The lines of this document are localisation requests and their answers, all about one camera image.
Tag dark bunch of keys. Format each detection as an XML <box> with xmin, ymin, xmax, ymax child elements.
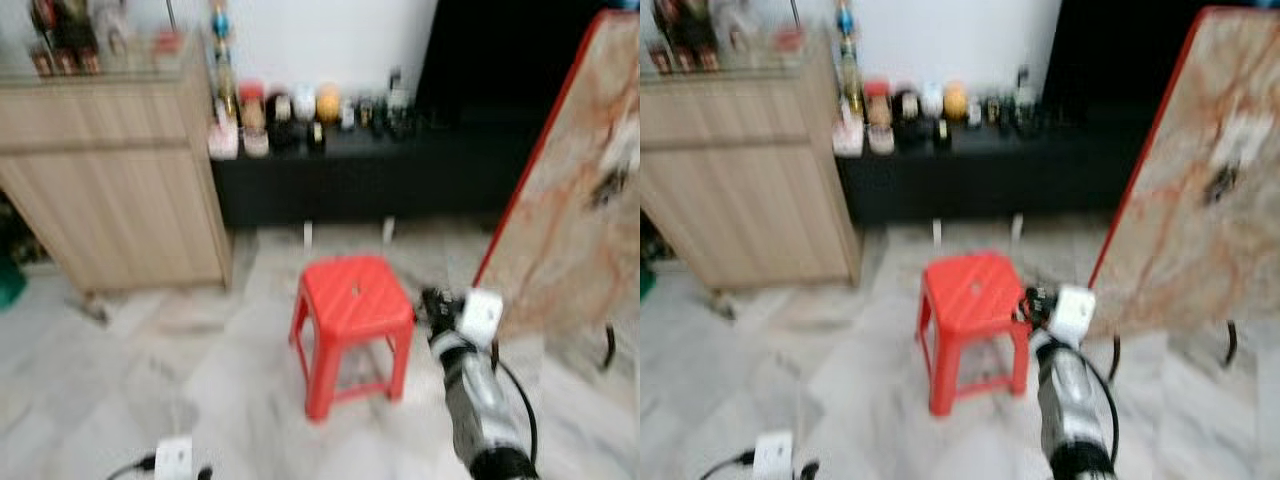
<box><xmin>1203</xmin><ymin>165</ymin><xmax>1243</xmax><ymax>208</ymax></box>
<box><xmin>588</xmin><ymin>168</ymin><xmax>629</xmax><ymax>209</ymax></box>

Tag red plastic stool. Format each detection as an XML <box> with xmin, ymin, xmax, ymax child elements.
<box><xmin>288</xmin><ymin>255</ymin><xmax>417</xmax><ymax>421</ymax></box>
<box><xmin>915</xmin><ymin>250</ymin><xmax>1033</xmax><ymax>417</ymax></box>

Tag black low console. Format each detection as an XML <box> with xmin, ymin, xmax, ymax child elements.
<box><xmin>835</xmin><ymin>100</ymin><xmax>1151</xmax><ymax>226</ymax></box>
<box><xmin>210</xmin><ymin>105</ymin><xmax>546</xmax><ymax>229</ymax></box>

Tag black jar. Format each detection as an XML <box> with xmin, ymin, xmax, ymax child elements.
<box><xmin>893</xmin><ymin>90</ymin><xmax>926</xmax><ymax>151</ymax></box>
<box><xmin>267</xmin><ymin>93</ymin><xmax>303</xmax><ymax>153</ymax></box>

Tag white paper sheet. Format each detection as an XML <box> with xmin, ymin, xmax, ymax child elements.
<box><xmin>600</xmin><ymin>115</ymin><xmax>641</xmax><ymax>173</ymax></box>

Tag pink container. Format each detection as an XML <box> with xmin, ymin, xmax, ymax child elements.
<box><xmin>207</xmin><ymin>122</ymin><xmax>241</xmax><ymax>161</ymax></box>
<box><xmin>833</xmin><ymin>118</ymin><xmax>865</xmax><ymax>158</ymax></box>

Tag jar with red lid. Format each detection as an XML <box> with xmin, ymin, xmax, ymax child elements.
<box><xmin>238</xmin><ymin>80</ymin><xmax>269</xmax><ymax>131</ymax></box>
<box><xmin>863</xmin><ymin>78</ymin><xmax>893</xmax><ymax>129</ymax></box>

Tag tall bottle with blue cap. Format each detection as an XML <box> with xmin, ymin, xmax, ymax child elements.
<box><xmin>835</xmin><ymin>0</ymin><xmax>863</xmax><ymax>116</ymax></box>
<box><xmin>208</xmin><ymin>0</ymin><xmax>239</xmax><ymax>123</ymax></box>

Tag light wooden cabinet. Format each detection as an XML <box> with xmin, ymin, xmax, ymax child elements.
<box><xmin>0</xmin><ymin>40</ymin><xmax>233</xmax><ymax>296</ymax></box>
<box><xmin>640</xmin><ymin>40</ymin><xmax>863</xmax><ymax>293</ymax></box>

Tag dark brown ornament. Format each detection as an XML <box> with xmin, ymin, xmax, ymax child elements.
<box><xmin>655</xmin><ymin>0</ymin><xmax>721</xmax><ymax>73</ymax></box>
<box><xmin>30</xmin><ymin>0</ymin><xmax>101</xmax><ymax>76</ymax></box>

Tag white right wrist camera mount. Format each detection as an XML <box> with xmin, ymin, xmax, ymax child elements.
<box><xmin>457</xmin><ymin>288</ymin><xmax>505</xmax><ymax>348</ymax></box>
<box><xmin>1048</xmin><ymin>285</ymin><xmax>1098</xmax><ymax>346</ymax></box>

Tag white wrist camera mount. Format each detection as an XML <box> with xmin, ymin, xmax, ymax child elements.
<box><xmin>457</xmin><ymin>288</ymin><xmax>505</xmax><ymax>348</ymax></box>
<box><xmin>1048</xmin><ymin>285</ymin><xmax>1098</xmax><ymax>346</ymax></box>
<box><xmin>153</xmin><ymin>436</ymin><xmax>194</xmax><ymax>480</ymax></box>
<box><xmin>753</xmin><ymin>430</ymin><xmax>795</xmax><ymax>480</ymax></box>

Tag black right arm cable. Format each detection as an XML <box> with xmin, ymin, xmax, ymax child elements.
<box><xmin>492</xmin><ymin>350</ymin><xmax>541</xmax><ymax>466</ymax></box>
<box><xmin>1080</xmin><ymin>340</ymin><xmax>1121</xmax><ymax>456</ymax></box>

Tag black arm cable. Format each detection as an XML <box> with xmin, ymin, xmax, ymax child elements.
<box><xmin>492</xmin><ymin>350</ymin><xmax>541</xmax><ymax>466</ymax></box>
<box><xmin>105</xmin><ymin>452</ymin><xmax>158</xmax><ymax>480</ymax></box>
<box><xmin>698</xmin><ymin>450</ymin><xmax>756</xmax><ymax>480</ymax></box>
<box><xmin>1080</xmin><ymin>340</ymin><xmax>1121</xmax><ymax>456</ymax></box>

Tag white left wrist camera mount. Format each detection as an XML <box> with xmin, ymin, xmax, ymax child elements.
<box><xmin>153</xmin><ymin>436</ymin><xmax>194</xmax><ymax>480</ymax></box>
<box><xmin>753</xmin><ymin>430</ymin><xmax>795</xmax><ymax>480</ymax></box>

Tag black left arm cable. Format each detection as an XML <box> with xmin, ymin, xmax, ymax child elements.
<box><xmin>105</xmin><ymin>452</ymin><xmax>158</xmax><ymax>480</ymax></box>
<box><xmin>698</xmin><ymin>450</ymin><xmax>756</xmax><ymax>480</ymax></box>

